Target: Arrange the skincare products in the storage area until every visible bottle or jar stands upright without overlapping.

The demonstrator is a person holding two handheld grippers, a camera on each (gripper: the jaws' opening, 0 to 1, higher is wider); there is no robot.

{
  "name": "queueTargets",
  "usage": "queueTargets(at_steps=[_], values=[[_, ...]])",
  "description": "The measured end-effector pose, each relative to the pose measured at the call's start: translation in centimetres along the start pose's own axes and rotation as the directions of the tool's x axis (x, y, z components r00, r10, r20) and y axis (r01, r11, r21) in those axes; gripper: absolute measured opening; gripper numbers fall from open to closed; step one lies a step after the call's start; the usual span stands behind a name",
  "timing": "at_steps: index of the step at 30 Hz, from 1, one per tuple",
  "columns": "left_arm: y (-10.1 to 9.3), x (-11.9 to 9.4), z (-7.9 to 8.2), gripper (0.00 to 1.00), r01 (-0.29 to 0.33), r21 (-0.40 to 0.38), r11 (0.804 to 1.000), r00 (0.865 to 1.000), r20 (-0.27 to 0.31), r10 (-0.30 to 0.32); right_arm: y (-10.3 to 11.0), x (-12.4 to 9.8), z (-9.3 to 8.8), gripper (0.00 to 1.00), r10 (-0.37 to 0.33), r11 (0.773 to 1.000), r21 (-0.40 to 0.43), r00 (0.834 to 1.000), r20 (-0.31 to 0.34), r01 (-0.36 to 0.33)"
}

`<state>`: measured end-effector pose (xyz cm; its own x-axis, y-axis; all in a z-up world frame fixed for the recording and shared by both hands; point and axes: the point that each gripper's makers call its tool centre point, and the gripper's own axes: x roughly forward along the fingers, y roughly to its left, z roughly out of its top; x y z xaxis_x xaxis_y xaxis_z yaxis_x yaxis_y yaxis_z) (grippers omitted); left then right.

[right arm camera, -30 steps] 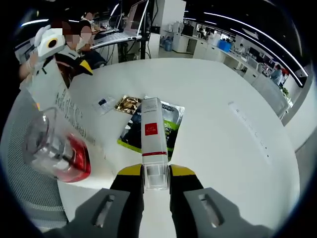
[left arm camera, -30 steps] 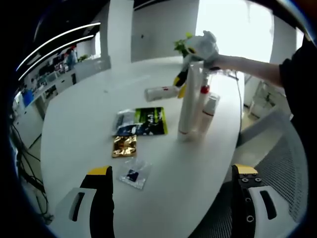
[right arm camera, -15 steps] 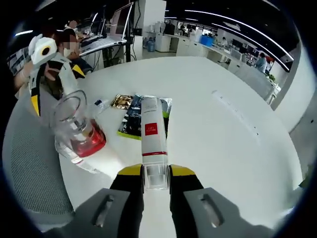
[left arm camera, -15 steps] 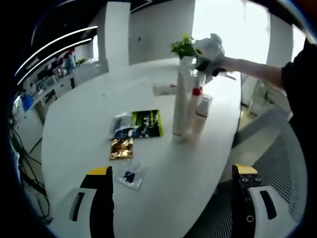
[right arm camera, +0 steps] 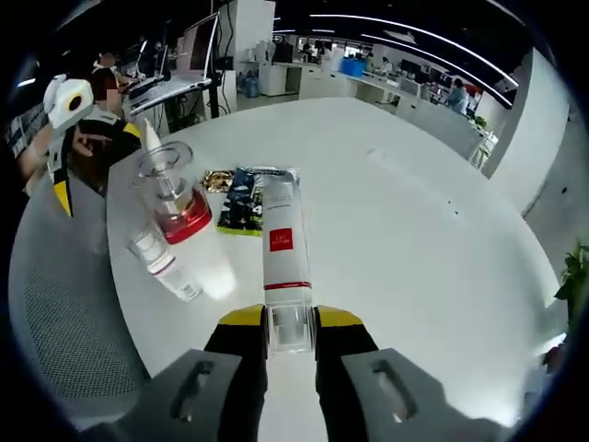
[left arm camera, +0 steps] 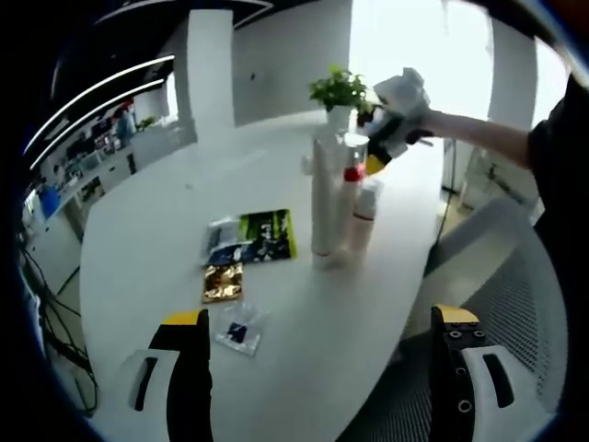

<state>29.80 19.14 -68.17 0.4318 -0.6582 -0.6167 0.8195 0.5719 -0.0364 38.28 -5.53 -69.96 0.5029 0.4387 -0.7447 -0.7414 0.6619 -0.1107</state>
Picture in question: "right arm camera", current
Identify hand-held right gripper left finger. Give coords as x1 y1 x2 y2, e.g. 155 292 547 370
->
80 304 269 442

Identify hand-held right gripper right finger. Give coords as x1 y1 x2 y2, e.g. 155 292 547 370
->
315 304 507 442

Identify white slim skincare tube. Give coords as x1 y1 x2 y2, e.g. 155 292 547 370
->
139 117 163 156

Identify small white skincare bottle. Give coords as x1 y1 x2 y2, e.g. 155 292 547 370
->
127 227 204 304

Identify gold foil skincare sachet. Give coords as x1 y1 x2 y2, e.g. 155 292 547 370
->
202 169 237 192

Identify white skincare bottle red collar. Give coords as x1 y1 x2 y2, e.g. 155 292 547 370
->
130 140 237 301

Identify green black skincare sachet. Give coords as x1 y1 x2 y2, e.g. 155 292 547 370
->
215 164 303 238

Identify white skincare tube red label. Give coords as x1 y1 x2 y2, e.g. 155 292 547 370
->
260 180 319 355

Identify person's left hand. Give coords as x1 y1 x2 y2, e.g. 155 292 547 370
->
17 131 52 193

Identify open laptop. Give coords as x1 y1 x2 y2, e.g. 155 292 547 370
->
128 12 222 111

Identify grey mesh office chair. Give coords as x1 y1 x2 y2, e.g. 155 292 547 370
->
8 179 157 420

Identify dark red container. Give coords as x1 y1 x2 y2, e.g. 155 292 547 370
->
542 340 572 369

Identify white cabinet counter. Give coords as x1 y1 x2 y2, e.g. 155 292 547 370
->
271 62 461 130

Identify potted green plant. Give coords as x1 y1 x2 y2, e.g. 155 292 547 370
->
554 238 589 332

